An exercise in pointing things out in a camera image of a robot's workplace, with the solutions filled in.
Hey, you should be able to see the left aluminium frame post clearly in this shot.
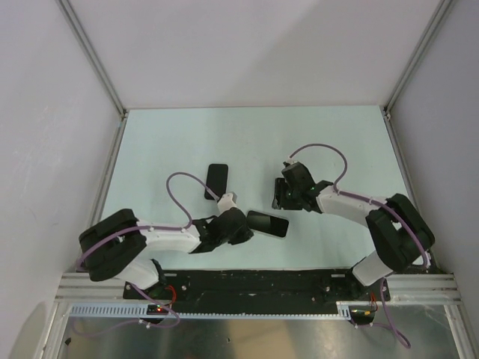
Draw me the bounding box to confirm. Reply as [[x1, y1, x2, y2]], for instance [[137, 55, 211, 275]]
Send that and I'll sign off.
[[55, 0, 127, 120]]

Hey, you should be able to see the aluminium frame post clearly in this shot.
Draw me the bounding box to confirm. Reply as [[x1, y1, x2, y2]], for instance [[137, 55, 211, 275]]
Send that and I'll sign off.
[[55, 0, 127, 120], [382, 0, 457, 121]]

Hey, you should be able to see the right aluminium frame post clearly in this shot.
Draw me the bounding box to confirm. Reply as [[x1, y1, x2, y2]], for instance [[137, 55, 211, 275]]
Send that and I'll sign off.
[[382, 0, 457, 121]]

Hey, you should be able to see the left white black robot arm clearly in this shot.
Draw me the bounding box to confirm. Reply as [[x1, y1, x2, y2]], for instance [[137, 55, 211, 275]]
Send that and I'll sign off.
[[77, 207, 254, 298]]

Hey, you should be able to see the slotted cable duct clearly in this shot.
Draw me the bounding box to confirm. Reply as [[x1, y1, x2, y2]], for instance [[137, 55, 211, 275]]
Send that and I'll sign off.
[[69, 301, 379, 321]]

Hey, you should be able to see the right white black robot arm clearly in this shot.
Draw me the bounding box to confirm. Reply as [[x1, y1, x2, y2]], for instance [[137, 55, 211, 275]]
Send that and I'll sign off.
[[272, 161, 436, 300]]

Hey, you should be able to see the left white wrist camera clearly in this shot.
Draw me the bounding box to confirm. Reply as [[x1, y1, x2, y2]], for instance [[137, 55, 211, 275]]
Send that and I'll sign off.
[[217, 192, 237, 214]]

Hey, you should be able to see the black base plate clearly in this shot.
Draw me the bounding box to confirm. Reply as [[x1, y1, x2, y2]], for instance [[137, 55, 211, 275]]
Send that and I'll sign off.
[[145, 269, 391, 312]]

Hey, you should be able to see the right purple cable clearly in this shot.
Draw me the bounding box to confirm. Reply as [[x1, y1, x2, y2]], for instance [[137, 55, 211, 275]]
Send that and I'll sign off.
[[287, 143, 430, 349]]

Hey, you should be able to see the black smartphone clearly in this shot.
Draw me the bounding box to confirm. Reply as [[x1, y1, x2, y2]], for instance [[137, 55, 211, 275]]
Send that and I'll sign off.
[[206, 164, 228, 198], [245, 209, 290, 239]]

